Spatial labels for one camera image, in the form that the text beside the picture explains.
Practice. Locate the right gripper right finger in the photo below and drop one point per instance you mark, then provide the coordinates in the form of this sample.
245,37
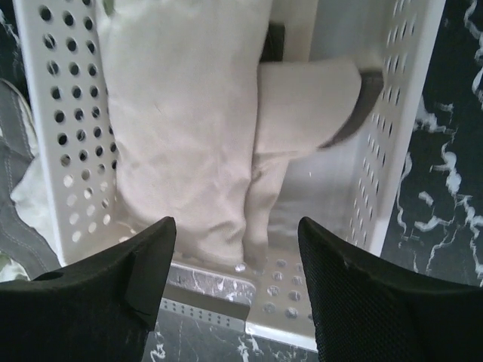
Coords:
367,309

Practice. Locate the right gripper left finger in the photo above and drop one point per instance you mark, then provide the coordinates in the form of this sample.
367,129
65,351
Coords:
101,308

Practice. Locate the white perforated storage basket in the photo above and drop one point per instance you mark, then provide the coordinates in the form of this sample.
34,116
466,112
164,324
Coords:
350,189

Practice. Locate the white glove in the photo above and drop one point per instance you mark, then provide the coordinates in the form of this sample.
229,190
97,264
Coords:
181,78

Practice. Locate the grey-strap glove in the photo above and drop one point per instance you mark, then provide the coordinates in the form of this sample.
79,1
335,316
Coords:
26,228
302,108

